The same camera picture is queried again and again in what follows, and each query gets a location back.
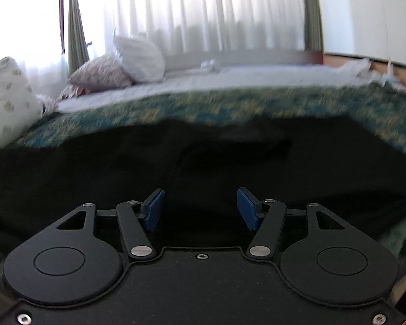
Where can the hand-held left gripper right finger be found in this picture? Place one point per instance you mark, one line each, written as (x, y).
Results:
(247, 210)

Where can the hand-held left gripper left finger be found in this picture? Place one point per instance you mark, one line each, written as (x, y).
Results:
(155, 210)

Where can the black pants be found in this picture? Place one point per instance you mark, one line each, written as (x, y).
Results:
(88, 176)

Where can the teal patterned blanket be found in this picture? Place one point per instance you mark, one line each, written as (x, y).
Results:
(223, 101)

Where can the white bed sheet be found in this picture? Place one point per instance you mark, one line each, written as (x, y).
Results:
(223, 78)

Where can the grey floral pillow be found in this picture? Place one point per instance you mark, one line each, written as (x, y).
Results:
(98, 74)

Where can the plain white pillow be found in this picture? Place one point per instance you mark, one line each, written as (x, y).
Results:
(138, 57)

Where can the large white floral cushion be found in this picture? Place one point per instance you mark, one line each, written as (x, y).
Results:
(6, 108)

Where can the white crumpled cloth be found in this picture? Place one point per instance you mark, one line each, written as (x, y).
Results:
(389, 79)

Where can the green curtain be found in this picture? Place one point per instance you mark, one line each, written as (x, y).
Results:
(76, 23)
(313, 13)

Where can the sheer white curtain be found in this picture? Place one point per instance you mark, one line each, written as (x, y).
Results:
(206, 6)

